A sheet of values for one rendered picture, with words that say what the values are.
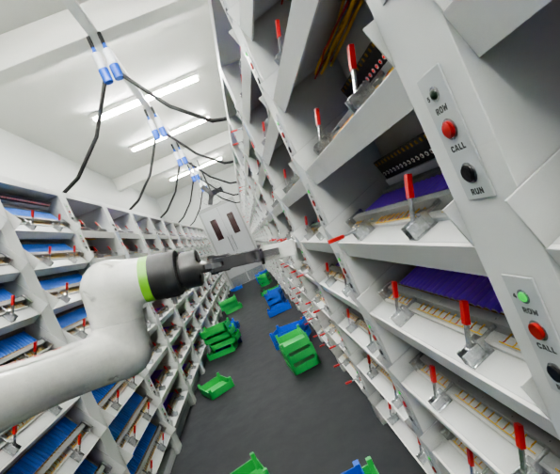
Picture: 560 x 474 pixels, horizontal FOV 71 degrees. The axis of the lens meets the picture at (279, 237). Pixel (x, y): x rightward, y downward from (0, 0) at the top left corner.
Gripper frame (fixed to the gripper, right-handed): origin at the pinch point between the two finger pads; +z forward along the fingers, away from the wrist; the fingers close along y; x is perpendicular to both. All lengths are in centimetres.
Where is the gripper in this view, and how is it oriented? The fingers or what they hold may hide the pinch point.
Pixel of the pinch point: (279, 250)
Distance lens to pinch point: 81.4
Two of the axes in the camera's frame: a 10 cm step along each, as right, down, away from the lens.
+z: 9.7, -2.1, 0.9
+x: -2.1, -9.8, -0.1
